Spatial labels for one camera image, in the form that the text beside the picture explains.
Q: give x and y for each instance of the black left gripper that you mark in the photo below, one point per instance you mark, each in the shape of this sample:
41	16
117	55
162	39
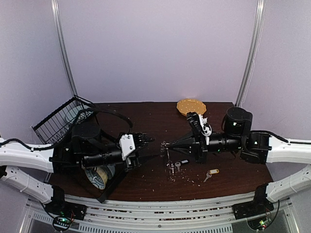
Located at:
132	163

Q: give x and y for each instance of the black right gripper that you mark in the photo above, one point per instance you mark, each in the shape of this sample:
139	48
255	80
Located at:
198	144

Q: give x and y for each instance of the key with black tag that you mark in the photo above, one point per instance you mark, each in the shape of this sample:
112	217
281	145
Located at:
179	163

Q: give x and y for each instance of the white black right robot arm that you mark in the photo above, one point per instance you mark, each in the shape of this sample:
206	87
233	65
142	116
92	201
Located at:
254	146

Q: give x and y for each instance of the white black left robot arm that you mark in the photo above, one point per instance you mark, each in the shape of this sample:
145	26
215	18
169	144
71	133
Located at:
14	155

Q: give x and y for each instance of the light green celadon bowl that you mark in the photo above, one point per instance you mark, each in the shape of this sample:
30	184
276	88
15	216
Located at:
110	171

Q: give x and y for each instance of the key with yellow tag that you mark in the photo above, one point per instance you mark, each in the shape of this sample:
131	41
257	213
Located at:
210	173

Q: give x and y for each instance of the yellow polka dot dish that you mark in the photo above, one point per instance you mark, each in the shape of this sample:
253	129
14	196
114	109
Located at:
185	106

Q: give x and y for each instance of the yellow patterned bowl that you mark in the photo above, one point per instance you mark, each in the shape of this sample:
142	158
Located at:
97	176

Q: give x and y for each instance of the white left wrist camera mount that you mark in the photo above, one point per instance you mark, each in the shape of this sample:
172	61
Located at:
127	145

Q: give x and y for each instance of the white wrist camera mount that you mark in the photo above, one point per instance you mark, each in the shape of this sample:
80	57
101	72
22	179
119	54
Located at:
127	145
206	129

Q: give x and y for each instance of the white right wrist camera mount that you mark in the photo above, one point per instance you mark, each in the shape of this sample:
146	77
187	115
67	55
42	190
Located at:
206	129

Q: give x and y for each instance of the aluminium front rail frame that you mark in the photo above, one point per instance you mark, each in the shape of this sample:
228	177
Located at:
189	216

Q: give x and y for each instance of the black wire dish rack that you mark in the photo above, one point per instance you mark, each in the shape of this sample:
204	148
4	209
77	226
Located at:
82	143

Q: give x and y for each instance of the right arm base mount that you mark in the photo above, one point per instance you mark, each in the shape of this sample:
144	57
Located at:
258	215

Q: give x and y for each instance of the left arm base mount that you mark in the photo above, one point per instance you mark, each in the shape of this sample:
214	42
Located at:
63	218

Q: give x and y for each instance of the aluminium corner post right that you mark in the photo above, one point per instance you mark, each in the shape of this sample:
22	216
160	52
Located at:
256	34

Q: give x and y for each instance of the aluminium corner post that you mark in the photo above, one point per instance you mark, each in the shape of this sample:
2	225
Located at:
256	34
62	46

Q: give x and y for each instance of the aluminium corner post left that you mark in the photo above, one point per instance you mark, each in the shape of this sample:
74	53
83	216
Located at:
62	46

